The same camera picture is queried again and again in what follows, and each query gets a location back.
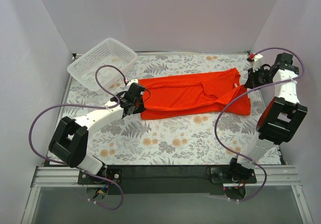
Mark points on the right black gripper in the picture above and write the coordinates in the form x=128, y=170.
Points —
x=251, y=80

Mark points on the white plastic basket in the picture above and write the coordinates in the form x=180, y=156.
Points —
x=108, y=52

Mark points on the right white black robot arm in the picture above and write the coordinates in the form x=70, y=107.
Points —
x=279, y=121

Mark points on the aluminium frame rail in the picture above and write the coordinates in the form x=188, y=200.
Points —
x=165, y=194

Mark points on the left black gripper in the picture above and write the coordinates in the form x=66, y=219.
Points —
x=140, y=96

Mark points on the orange t-shirt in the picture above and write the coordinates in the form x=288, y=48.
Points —
x=192, y=94

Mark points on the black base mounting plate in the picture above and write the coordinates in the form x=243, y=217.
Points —
x=169, y=179

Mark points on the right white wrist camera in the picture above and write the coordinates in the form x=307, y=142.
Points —
x=256, y=60

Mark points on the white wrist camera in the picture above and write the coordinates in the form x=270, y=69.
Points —
x=256, y=60
x=129, y=82

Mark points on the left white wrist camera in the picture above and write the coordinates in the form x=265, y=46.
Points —
x=129, y=82

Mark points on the floral patterned table mat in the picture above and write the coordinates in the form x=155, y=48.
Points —
x=197, y=139

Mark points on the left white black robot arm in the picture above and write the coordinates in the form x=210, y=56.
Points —
x=69, y=141

